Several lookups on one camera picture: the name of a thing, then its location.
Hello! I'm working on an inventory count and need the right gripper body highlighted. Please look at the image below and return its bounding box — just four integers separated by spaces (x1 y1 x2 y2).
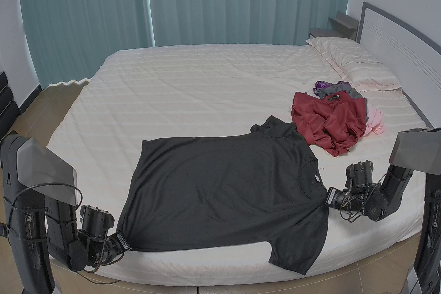
325 187 349 210

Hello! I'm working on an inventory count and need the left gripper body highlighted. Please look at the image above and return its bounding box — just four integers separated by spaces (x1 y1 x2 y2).
103 232 132 253

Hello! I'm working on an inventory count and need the black T-shirt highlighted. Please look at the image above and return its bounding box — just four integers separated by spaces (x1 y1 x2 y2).
116 115 329 276

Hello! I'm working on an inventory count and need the bed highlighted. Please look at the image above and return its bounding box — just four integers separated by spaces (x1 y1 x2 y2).
41 1 441 288

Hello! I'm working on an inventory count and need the dark red garment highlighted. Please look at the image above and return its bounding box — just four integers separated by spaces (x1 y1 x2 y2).
291 92 367 158

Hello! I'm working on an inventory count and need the pink garment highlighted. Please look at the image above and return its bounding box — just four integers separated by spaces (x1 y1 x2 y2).
362 105 386 136

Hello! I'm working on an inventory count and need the grey garment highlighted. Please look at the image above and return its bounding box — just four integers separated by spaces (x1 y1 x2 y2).
319 81 368 110

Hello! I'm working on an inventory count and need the purple garment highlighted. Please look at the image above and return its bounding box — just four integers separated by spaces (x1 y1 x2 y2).
313 80 333 96

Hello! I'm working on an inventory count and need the cream pillow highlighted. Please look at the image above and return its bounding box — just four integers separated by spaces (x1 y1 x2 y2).
305 36 403 93

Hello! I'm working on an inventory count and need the grey bedside table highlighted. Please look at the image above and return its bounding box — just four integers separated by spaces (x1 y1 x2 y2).
308 12 359 43

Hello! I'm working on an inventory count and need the black padded sofa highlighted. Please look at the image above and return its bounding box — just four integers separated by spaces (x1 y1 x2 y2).
0 71 22 139

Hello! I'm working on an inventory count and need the black cable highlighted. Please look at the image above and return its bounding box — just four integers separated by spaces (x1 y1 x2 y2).
6 182 84 241

